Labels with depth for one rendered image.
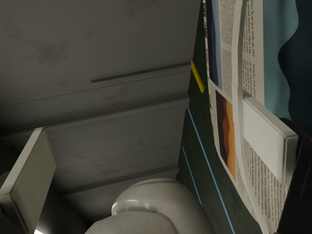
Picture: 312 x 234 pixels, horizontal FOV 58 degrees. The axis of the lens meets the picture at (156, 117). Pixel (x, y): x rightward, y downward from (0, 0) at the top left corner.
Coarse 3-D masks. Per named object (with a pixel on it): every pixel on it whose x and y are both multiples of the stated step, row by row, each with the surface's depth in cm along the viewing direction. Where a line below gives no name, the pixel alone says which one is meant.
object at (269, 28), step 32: (256, 0) 19; (288, 0) 16; (256, 32) 20; (288, 32) 17; (256, 64) 21; (288, 64) 17; (256, 96) 22; (288, 96) 18; (256, 160) 25; (256, 192) 26
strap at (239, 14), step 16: (240, 0) 17; (240, 16) 17; (240, 32) 17; (240, 48) 17; (240, 64) 18; (240, 80) 18; (240, 96) 18; (240, 112) 19; (240, 128) 19; (240, 144) 20; (240, 160) 21; (256, 208) 22
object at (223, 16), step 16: (208, 0) 32; (224, 0) 26; (208, 16) 33; (224, 16) 27; (208, 32) 34; (224, 32) 27; (208, 48) 35; (224, 48) 28; (208, 64) 36; (224, 64) 29; (208, 80) 38; (224, 80) 30; (224, 96) 31; (224, 112) 32; (224, 128) 33; (224, 144) 34; (224, 160) 36; (240, 176) 30; (240, 192) 30
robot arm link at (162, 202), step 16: (128, 192) 43; (144, 192) 42; (160, 192) 42; (176, 192) 43; (112, 208) 45; (128, 208) 41; (144, 208) 40; (160, 208) 40; (176, 208) 40; (192, 208) 41; (96, 224) 39; (112, 224) 38; (128, 224) 37; (144, 224) 38; (160, 224) 38; (176, 224) 39; (192, 224) 40; (208, 224) 42
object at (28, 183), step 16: (32, 144) 16; (48, 144) 19; (32, 160) 16; (48, 160) 18; (16, 176) 14; (32, 176) 15; (48, 176) 18; (0, 192) 13; (16, 192) 13; (32, 192) 15; (16, 208) 13; (32, 208) 14; (16, 224) 13; (32, 224) 14
